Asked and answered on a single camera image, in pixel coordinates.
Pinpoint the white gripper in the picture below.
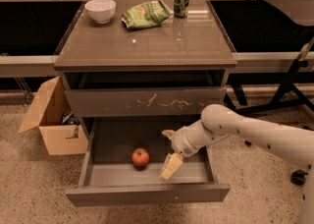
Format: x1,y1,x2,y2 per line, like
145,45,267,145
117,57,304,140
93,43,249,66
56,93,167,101
160,123,205,181

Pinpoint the red apple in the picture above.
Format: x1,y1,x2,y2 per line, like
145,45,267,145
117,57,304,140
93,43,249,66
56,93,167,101
131,147,150,167

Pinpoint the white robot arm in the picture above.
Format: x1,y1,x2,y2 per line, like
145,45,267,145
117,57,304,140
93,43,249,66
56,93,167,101
160,104,314,224

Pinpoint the scratched grey top drawer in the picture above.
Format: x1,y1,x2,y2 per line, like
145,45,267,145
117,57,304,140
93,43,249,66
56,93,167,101
65,87,226,117

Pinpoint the open grey middle drawer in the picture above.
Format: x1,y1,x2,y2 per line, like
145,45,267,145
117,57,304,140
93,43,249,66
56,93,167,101
66,115,230,207

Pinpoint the grey drawer cabinet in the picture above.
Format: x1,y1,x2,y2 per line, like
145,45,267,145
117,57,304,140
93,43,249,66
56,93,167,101
55,0,236,131

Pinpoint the open cardboard box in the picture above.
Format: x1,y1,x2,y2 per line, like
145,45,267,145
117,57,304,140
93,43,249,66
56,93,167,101
19,77,88,155

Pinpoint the black office chair base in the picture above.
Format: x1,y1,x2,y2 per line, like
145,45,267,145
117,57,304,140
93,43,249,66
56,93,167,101
290,169,308,186

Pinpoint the black table stand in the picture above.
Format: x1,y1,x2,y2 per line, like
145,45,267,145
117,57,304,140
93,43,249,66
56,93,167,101
224,36,314,115

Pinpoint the green chip bag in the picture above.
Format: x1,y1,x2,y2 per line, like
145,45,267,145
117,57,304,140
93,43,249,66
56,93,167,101
122,0,170,29

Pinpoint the white ceramic bowl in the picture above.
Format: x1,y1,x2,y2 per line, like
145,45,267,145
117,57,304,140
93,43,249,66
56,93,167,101
84,0,116,24

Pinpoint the green soda can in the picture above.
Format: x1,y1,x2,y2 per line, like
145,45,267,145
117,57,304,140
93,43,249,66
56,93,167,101
174,0,189,18

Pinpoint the dark side table top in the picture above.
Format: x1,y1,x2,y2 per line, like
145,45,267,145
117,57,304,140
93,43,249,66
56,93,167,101
262,0,314,27

